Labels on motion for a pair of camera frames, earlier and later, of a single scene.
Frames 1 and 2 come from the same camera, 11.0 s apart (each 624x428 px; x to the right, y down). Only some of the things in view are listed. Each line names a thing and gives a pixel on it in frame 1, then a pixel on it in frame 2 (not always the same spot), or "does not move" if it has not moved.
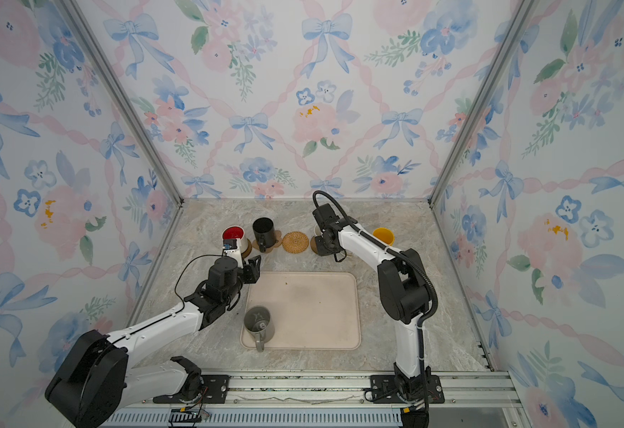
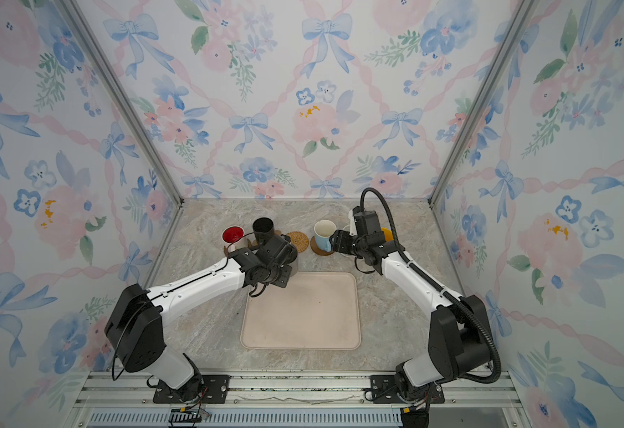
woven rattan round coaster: [295, 242] does not move
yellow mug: [384, 234] does not move
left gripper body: [240, 279] → [281, 276]
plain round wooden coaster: [314, 245] does not move
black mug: [265, 232] does not move
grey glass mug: [258, 324] → [294, 265]
